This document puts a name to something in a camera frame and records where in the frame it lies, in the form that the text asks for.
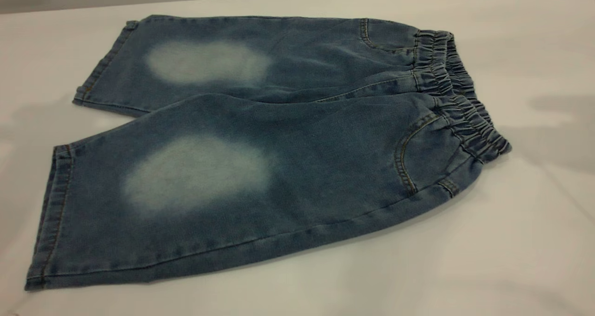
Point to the blue faded denim pants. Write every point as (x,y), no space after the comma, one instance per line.
(297,167)

